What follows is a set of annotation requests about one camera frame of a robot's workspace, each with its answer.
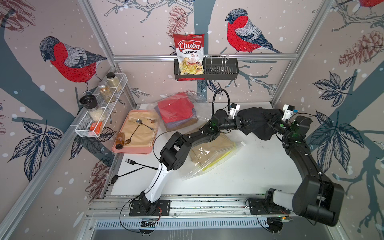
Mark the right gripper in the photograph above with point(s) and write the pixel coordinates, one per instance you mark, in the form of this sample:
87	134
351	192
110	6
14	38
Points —
274	120

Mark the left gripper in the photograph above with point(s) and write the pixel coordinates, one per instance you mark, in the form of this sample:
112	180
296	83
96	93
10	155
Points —
236	123

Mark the black trousers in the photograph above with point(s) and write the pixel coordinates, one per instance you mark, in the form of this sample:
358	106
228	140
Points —
255	120

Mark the clear plastic vacuum bag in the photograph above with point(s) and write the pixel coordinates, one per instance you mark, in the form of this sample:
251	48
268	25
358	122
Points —
197	169

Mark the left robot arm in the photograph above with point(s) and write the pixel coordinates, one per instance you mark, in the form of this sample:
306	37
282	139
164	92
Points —
174	154

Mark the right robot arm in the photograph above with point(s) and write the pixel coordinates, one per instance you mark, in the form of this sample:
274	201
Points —
317	198

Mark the Chuba cassava chips bag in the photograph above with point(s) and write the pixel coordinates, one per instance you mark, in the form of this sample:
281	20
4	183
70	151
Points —
190	53

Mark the yellow green garment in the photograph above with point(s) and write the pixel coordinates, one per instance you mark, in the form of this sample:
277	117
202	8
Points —
219	159

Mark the tan folded garment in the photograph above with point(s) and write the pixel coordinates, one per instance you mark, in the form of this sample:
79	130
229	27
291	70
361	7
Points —
205	152

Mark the red folded garment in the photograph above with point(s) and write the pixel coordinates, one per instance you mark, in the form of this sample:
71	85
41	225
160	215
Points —
176	108

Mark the pink tray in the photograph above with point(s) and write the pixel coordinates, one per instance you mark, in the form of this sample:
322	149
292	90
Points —
140	151

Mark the tan cloth on tray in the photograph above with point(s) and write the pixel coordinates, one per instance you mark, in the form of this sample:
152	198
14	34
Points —
143	137

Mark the metal spoon on tray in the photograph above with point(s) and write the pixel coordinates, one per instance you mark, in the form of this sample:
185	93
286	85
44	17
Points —
140	122

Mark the brown spoon on tray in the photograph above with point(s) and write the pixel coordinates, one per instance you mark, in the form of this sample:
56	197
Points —
128	141

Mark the black plastic fork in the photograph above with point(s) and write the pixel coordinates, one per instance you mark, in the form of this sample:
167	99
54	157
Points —
132	162

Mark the amber bottle on tray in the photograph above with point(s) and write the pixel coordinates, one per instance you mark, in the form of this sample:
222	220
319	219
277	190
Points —
120	140

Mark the spice jar rear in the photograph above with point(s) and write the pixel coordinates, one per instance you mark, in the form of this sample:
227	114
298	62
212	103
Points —
114	81

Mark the black plastic spoon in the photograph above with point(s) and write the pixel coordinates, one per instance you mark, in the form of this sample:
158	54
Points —
116	177

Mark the spice jar middle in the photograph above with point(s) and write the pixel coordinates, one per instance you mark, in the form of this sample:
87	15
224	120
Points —
106	93

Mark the small orange box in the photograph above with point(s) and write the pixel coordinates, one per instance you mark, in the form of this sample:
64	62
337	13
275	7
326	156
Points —
96	127

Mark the black lid spice jar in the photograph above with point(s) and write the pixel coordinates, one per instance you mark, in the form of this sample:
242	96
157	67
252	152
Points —
95	111

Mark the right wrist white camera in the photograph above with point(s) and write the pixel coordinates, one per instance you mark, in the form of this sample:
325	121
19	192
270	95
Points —
288	112

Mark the black wire basket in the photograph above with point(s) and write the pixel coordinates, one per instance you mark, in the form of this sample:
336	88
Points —
213	69

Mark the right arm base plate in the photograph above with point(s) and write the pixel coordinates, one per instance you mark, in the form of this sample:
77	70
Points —
261	207

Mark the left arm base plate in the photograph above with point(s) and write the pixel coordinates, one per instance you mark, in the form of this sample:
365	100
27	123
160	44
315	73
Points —
162	208

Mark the white wire shelf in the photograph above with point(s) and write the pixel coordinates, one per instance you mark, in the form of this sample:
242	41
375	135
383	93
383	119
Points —
82	128

